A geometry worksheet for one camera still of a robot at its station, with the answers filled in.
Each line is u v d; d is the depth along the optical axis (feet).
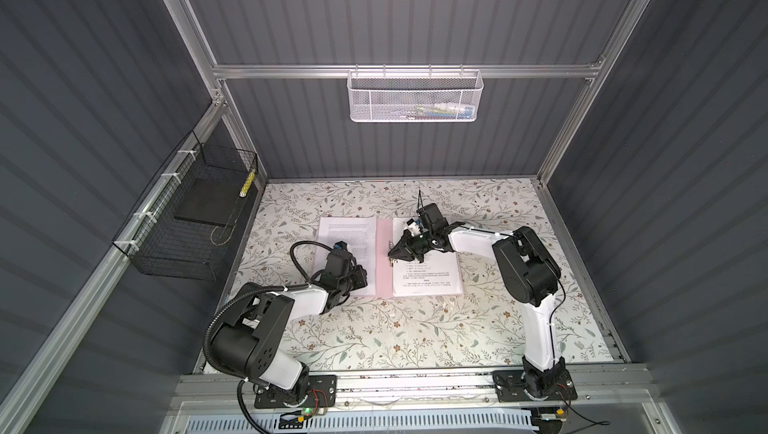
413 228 3.07
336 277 2.38
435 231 2.64
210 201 2.53
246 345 1.46
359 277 2.76
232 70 3.32
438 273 3.02
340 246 2.82
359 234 3.41
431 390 2.47
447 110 2.99
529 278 1.81
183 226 2.36
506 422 2.31
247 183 2.69
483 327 2.77
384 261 3.17
